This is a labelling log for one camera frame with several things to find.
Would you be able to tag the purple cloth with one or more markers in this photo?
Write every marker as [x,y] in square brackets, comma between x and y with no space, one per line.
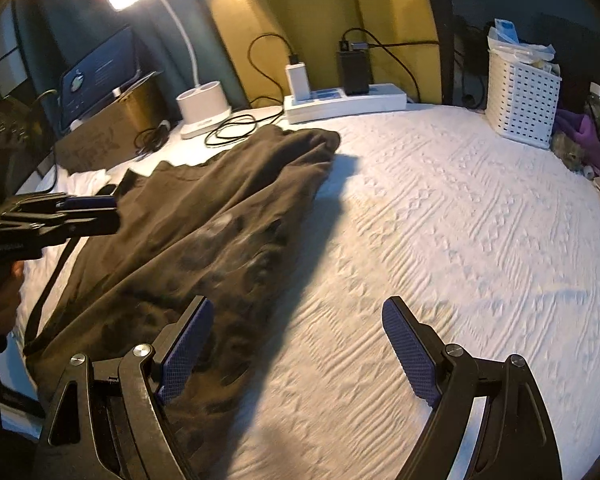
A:
[587,132]

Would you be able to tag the green mossy lump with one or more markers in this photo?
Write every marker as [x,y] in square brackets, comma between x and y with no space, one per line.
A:
[570,152]

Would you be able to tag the grey curtain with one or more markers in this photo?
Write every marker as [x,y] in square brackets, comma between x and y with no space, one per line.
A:
[80,20]

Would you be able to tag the cardboard box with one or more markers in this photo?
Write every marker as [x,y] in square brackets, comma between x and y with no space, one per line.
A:
[95,145]

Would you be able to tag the yellow green curtain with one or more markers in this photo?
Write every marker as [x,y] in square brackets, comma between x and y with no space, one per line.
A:
[305,0]

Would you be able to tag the dark blue tablet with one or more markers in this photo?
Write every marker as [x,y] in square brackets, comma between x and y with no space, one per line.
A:
[100,72]

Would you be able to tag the white desk lamp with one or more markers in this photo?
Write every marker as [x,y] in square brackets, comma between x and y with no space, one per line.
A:
[202,110]

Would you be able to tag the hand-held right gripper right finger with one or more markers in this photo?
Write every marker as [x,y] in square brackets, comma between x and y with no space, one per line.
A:
[410,355]

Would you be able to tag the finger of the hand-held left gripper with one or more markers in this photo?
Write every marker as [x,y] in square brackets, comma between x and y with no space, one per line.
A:
[87,203]
[90,224]

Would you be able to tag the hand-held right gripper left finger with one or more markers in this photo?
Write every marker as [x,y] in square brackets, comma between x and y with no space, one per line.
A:
[187,350]

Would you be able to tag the white plastic wrappers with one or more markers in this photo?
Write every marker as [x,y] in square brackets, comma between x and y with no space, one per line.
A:
[530,55]

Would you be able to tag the person's left hand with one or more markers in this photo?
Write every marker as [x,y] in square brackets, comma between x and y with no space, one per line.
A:
[2,300]

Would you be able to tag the brown t-shirt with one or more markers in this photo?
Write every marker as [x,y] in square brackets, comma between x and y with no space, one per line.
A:
[205,220]

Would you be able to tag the white power strip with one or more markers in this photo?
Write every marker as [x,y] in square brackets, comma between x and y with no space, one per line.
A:
[360,102]

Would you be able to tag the white charger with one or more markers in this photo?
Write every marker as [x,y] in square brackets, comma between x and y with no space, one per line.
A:
[298,82]

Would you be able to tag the black post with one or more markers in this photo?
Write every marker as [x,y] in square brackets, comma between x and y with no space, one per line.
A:
[442,20]

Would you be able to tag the black charger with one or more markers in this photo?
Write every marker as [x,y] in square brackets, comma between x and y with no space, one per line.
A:
[352,72]

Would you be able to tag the white plastic basket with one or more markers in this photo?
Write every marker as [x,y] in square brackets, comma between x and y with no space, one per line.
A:
[522,100]

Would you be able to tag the white garment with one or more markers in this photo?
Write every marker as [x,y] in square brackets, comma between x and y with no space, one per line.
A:
[85,180]

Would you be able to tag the white textured bed cover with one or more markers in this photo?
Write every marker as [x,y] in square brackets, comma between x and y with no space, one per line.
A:
[430,240]

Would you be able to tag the blue white packet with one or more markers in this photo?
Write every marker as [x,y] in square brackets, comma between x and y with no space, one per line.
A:
[505,32]

